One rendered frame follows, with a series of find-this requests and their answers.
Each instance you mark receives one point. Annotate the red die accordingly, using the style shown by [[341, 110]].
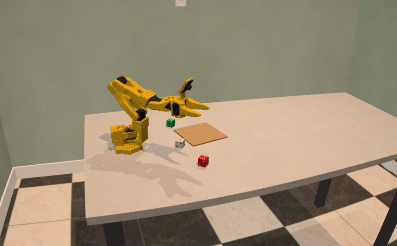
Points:
[[203, 161]]

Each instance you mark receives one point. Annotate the tan flat mat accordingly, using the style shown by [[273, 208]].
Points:
[[199, 134]]

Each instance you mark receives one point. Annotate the white die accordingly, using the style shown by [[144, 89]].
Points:
[[180, 142]]

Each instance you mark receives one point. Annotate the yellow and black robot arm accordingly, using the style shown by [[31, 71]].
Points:
[[128, 93]]

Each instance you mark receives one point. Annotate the green die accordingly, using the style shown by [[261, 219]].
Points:
[[170, 122]]

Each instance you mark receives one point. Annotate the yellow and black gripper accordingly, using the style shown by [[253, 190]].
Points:
[[182, 106]]

